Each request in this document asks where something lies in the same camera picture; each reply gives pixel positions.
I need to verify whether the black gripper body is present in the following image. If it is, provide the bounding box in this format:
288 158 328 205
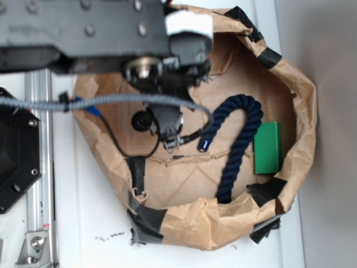
54 1 213 150

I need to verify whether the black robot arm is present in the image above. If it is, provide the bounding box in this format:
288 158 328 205
1 1 214 151

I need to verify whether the green box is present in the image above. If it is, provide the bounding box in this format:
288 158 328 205
254 122 282 174

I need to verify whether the brown paper bag bin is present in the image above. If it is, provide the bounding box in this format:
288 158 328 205
74 6 317 250

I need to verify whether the thin black wire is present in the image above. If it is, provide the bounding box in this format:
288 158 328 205
99 114 201 157

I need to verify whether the dark blue rope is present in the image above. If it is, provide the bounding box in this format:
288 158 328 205
198 94 264 204

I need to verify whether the grey braided cable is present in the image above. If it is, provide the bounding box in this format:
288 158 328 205
0 93 214 132

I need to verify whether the aluminium extrusion rail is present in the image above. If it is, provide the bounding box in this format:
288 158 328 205
23 69 56 268

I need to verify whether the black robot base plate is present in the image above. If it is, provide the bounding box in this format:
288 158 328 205
1 104 41 214

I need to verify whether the metal corner bracket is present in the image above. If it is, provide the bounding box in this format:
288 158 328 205
15 231 51 267

